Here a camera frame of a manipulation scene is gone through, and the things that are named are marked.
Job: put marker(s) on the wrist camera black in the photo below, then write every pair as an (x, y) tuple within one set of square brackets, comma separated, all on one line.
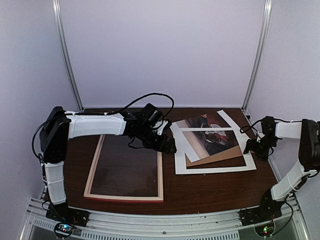
[(151, 114), (268, 125)]

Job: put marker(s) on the clear acrylic sheet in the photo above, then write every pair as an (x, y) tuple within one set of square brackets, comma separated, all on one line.
[(127, 170)]

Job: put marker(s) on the right controller board with leds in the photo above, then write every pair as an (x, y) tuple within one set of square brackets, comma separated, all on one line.
[(265, 230)]

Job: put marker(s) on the light wood picture frame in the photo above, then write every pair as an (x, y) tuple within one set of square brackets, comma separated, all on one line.
[(160, 175)]

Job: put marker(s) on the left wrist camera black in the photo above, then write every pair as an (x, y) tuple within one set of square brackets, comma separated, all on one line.
[(151, 114)]

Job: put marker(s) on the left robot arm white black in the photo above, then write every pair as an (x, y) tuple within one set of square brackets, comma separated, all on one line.
[(147, 125)]

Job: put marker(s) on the camera cable black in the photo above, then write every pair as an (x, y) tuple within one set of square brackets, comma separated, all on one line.
[(143, 97), (247, 128)]

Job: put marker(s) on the right aluminium corner post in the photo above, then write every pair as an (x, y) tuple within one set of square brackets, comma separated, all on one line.
[(262, 40)]

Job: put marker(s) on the left controller board with leds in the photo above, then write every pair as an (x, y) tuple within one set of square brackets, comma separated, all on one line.
[(63, 230)]

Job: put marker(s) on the right camera cable black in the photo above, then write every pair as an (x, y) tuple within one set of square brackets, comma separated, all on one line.
[(247, 128)]

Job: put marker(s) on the left camera cable black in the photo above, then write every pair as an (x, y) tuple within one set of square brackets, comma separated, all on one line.
[(143, 97)]

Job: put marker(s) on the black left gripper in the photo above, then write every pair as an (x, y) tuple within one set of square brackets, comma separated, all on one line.
[(160, 146)]

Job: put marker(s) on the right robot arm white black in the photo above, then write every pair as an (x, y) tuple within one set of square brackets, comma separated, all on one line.
[(307, 166)]

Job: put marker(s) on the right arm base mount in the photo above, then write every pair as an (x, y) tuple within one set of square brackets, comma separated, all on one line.
[(266, 211)]

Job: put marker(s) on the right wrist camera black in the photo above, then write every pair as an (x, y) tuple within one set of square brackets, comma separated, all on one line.
[(268, 125)]

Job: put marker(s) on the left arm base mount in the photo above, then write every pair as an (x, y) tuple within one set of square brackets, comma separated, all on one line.
[(65, 214)]

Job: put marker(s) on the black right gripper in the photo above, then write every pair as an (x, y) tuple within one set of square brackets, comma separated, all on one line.
[(251, 145)]

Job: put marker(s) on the left aluminium corner post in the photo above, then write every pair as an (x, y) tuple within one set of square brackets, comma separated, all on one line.
[(65, 53)]

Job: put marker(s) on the aluminium corner post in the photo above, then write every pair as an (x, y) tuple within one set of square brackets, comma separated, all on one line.
[(65, 53), (262, 40)]

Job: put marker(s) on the dark painting photo print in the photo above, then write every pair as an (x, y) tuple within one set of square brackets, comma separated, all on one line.
[(205, 135)]

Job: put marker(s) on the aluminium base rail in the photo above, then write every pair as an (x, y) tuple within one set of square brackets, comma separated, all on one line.
[(223, 225)]

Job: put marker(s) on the brown backing board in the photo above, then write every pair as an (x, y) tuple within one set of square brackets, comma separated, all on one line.
[(233, 152)]

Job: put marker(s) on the controller board with leds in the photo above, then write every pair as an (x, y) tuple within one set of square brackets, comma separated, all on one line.
[(265, 230), (63, 230)]

